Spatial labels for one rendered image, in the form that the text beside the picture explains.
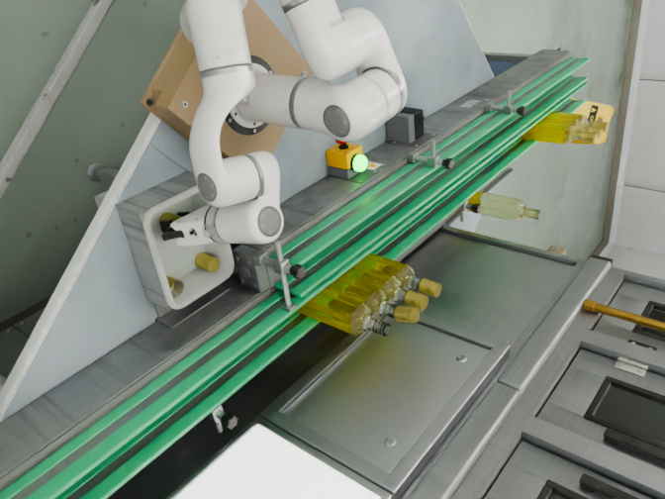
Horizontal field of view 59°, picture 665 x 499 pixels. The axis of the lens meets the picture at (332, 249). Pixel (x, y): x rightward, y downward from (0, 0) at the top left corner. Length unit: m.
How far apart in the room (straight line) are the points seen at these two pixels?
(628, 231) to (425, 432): 6.68
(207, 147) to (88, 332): 0.49
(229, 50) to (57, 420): 0.69
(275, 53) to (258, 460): 0.81
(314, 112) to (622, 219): 6.80
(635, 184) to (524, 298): 5.92
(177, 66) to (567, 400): 1.02
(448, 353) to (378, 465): 0.34
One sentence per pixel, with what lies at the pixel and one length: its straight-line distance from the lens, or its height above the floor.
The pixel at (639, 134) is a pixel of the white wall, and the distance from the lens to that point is 7.27.
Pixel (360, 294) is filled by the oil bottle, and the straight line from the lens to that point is 1.31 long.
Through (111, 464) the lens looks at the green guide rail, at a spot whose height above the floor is 0.91.
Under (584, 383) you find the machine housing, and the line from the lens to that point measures 1.41.
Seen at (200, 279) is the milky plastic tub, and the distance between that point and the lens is 1.28.
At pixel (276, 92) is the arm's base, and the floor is 0.96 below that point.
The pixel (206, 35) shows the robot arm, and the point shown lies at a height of 0.99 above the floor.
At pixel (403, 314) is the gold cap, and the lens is 1.27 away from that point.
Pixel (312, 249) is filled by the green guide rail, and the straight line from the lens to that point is 1.28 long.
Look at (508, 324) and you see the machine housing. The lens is 1.53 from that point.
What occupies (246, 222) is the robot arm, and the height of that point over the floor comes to 1.06.
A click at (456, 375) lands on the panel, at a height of 1.26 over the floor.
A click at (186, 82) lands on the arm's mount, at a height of 0.84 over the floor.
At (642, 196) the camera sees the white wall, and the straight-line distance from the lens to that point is 7.52.
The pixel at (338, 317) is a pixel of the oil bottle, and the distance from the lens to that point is 1.29.
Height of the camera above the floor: 1.74
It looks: 36 degrees down
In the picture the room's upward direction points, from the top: 107 degrees clockwise
